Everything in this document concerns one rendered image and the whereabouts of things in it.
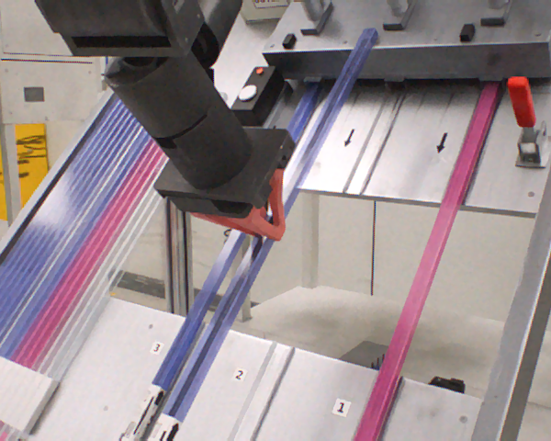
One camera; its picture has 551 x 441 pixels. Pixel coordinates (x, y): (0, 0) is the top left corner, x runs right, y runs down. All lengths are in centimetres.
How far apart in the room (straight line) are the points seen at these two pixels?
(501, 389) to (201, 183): 27
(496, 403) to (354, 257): 218
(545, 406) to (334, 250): 176
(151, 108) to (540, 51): 40
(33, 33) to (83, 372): 130
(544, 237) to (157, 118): 34
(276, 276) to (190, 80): 251
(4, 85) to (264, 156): 142
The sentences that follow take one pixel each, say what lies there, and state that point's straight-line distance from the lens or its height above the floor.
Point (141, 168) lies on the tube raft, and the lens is 85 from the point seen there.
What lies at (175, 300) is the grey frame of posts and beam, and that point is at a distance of 122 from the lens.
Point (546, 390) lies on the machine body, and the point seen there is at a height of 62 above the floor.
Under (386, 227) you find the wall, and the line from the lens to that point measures 257.
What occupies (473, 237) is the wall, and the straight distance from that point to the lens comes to 244.
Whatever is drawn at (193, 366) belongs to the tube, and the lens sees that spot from 50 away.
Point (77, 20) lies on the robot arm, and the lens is 39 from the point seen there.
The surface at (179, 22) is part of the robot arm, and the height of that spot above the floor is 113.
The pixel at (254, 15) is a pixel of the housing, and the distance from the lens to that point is 98.
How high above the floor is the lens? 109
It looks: 13 degrees down
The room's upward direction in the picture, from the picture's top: straight up
